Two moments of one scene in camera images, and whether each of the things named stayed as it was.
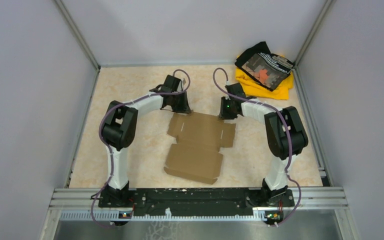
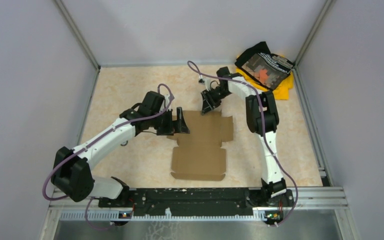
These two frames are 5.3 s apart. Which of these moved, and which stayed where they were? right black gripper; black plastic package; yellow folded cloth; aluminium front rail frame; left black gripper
Moved: right black gripper; left black gripper
Stayed: yellow folded cloth; aluminium front rail frame; black plastic package
